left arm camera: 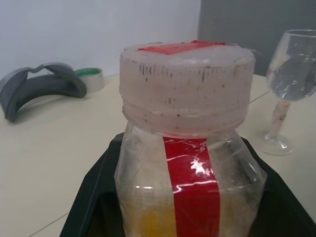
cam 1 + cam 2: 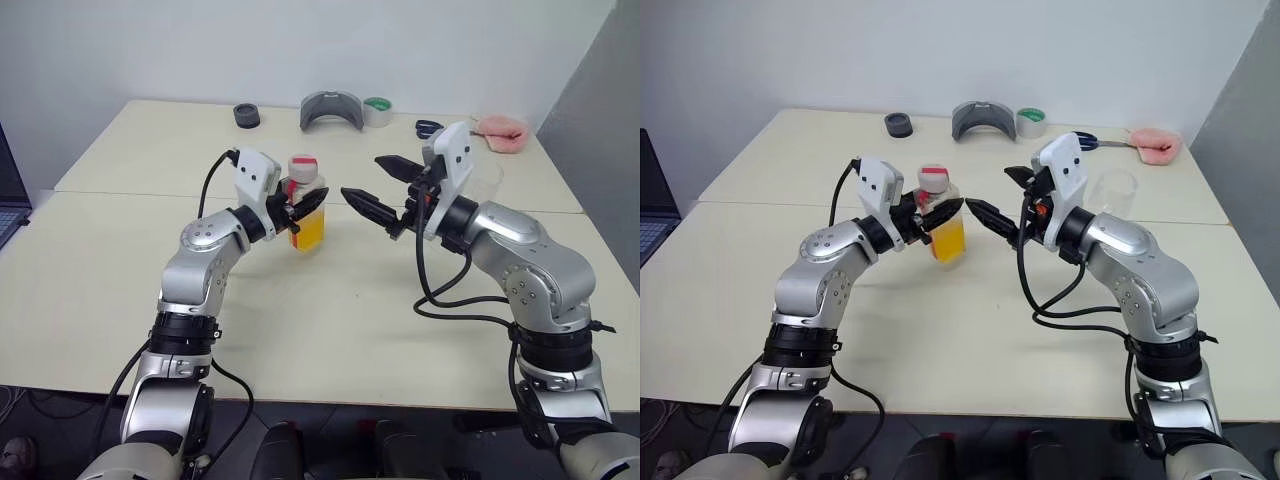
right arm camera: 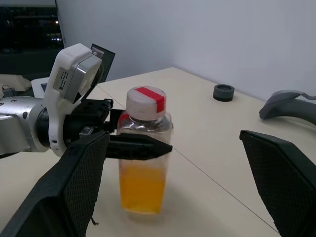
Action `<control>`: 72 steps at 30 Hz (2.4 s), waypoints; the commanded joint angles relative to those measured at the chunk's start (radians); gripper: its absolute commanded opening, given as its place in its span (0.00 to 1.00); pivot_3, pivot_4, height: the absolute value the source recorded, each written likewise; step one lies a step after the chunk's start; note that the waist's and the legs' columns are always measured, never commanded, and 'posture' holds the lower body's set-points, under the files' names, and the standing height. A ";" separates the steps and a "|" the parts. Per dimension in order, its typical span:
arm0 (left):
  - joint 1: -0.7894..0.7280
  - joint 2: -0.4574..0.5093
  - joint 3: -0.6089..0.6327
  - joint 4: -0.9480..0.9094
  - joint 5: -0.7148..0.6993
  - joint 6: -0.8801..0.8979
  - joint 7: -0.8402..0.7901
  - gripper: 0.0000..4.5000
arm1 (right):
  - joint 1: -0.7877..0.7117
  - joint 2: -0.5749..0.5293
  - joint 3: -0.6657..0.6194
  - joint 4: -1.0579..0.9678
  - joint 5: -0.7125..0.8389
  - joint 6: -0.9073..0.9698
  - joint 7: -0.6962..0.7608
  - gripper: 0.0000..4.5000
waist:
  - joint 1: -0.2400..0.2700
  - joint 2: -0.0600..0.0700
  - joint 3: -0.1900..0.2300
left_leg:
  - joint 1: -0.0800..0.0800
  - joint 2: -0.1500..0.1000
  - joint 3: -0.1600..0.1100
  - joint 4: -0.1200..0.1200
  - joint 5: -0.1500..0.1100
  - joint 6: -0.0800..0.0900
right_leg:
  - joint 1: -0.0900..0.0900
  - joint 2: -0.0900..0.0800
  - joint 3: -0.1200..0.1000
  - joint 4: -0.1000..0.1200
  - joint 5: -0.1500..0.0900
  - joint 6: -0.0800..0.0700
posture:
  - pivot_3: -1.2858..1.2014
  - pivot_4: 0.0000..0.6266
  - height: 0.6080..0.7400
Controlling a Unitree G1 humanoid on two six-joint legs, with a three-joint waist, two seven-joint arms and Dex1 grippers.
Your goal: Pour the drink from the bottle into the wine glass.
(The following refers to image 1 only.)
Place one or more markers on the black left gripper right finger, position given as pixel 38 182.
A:
pixel 284 205

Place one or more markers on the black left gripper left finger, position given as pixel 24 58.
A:
pixel 96 192

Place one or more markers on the clear bottle with red tape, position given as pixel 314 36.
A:
pixel 148 172

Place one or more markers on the clear wine glass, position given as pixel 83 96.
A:
pixel 279 118

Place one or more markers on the grey curved plastic object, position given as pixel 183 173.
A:
pixel 74 84

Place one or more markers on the tape roll with green core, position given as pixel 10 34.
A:
pixel 95 81

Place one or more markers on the dark grey partition panel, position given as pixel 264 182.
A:
pixel 247 24

